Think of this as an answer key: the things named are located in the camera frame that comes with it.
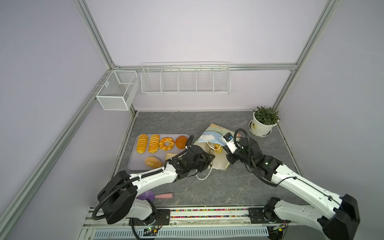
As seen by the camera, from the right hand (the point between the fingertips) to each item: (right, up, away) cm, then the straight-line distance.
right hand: (225, 147), depth 77 cm
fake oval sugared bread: (-41, -11, +11) cm, 44 cm away
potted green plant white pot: (+28, +15, +17) cm, 36 cm away
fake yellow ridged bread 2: (-52, +1, +23) cm, 57 cm away
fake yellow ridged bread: (-44, -1, +22) cm, 49 cm away
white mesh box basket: (-67, +34, +22) cm, 78 cm away
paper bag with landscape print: (-7, +3, 0) cm, 8 cm away
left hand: (-4, -7, +1) cm, 8 cm away
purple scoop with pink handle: (-39, -25, 0) cm, 47 cm away
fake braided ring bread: (-36, +1, +25) cm, 44 cm away
